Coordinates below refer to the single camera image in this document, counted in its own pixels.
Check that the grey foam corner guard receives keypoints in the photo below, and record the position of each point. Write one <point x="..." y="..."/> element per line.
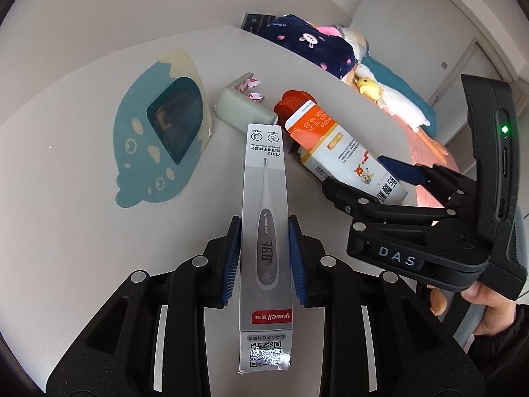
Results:
<point x="239" y="109"/>

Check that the pink cloth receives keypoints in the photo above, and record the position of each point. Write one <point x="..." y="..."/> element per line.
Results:
<point x="326" y="29"/>

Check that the checked patchwork pillow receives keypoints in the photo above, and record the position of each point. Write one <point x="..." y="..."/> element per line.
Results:
<point x="355" y="39"/>

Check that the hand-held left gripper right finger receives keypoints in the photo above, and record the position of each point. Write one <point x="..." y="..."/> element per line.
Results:
<point x="297" y="260"/>

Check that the grey thermometer box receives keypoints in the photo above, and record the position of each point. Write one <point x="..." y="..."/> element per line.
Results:
<point x="264" y="182"/>

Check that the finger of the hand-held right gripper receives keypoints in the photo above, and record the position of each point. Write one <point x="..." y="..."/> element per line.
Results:
<point x="407" y="171"/>
<point x="359" y="206"/>

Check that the teal whale-shaped wall holder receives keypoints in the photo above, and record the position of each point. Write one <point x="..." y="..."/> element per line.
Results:
<point x="140" y="161"/>

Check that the orange white medicine box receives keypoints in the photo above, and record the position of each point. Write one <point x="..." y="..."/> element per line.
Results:
<point x="330" y="149"/>

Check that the teal pillow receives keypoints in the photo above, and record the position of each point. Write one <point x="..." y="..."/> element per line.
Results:
<point x="392" y="78"/>

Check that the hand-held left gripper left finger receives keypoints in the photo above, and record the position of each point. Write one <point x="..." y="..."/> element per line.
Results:
<point x="231" y="260"/>

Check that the person's right forearm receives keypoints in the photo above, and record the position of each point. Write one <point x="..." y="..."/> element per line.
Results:
<point x="504" y="347"/>

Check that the navy printed blanket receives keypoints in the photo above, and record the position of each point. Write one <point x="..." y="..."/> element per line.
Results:
<point x="297" y="35"/>

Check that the bed with pink sheet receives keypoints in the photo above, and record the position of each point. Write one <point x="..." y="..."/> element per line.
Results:
<point x="427" y="149"/>

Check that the white goose plush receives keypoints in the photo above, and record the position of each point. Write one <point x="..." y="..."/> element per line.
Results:
<point x="401" y="105"/>

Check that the red round plastic lid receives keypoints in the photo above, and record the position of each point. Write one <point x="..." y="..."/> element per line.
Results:
<point x="289" y="101"/>

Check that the yellow duck plush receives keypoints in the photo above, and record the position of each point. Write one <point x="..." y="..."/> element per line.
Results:
<point x="368" y="87"/>

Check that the person's right hand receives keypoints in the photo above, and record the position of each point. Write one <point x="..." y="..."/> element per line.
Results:
<point x="496" y="308"/>

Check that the dark patterned box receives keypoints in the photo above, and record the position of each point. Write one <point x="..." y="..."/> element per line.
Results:
<point x="256" y="21"/>

